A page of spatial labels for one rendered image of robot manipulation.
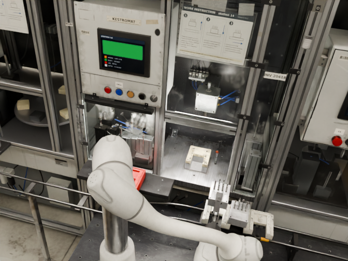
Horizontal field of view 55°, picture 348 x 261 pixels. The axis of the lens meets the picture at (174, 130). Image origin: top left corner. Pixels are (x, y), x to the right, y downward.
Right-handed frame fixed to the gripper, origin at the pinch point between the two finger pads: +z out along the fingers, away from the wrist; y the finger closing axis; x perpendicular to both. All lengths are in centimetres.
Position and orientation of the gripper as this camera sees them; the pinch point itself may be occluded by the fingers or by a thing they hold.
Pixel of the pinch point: (218, 201)
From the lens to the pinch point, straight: 169.6
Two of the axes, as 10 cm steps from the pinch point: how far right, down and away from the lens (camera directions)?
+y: 0.7, -8.0, -5.9
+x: -9.7, -2.0, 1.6
